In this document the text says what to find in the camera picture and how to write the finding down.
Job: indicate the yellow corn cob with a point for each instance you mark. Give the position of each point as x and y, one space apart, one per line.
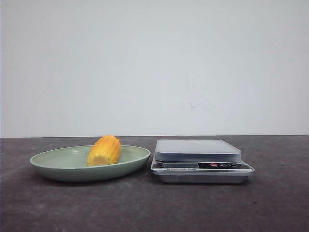
105 151

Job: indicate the silver digital kitchen scale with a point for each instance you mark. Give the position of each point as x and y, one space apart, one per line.
209 161

